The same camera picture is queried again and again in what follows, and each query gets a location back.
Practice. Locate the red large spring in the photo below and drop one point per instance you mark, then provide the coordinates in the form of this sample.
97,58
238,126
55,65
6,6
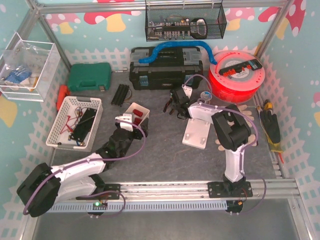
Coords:
137,112

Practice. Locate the solder wire spool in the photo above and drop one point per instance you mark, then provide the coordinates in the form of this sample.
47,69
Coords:
205,97

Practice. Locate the black circuit board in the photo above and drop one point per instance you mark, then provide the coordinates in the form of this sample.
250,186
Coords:
84,126

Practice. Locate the black toolbox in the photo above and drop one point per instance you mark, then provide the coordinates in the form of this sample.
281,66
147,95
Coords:
171,68

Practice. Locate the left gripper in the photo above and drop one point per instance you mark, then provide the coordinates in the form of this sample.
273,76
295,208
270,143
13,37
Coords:
137,132

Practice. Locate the yellow black screwdriver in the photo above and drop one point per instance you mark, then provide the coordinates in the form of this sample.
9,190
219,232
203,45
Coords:
266,106

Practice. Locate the black aluminium extrusion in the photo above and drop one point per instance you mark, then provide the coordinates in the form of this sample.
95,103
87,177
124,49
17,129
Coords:
120,95

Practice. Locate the brown tape roll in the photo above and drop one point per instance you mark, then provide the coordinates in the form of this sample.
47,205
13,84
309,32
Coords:
128,96

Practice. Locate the clear acrylic box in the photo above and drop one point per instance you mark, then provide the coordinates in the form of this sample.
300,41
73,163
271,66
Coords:
41,57

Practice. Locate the white peg board fixture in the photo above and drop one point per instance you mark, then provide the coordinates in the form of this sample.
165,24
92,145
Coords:
196,133

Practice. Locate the black rubber glove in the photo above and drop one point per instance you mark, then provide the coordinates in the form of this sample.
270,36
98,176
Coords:
271,128

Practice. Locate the red filament spool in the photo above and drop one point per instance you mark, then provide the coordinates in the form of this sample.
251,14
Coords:
236,77

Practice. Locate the white work glove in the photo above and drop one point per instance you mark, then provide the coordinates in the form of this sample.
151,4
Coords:
251,139
244,110

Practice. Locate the white perforated basket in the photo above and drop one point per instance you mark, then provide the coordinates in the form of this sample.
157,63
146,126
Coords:
68,116

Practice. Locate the orange handled tool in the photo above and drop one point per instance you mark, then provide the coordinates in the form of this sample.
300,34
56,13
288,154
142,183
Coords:
62,93

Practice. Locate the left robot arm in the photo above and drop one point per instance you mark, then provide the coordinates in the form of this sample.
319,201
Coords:
80,179

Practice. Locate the white slotted cable duct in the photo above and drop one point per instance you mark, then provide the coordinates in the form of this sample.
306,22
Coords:
154,206

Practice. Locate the blue white glove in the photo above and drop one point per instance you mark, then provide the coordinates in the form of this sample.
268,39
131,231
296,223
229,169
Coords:
19,76

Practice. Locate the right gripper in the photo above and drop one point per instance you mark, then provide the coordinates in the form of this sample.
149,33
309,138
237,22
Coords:
176,105

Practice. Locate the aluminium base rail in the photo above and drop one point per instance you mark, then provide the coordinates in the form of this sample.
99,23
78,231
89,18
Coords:
285,188

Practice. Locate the black wire mesh basket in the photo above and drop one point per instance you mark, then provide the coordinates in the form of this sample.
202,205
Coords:
184,22

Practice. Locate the white spring tray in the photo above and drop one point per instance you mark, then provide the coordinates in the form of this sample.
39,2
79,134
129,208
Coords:
146,112

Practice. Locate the green plastic case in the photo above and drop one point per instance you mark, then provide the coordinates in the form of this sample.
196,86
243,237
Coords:
89,76

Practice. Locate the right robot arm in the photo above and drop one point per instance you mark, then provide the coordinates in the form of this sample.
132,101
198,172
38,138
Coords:
232,132

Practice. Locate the orange black pliers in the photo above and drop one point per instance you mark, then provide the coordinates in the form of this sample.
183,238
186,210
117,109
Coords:
170,106

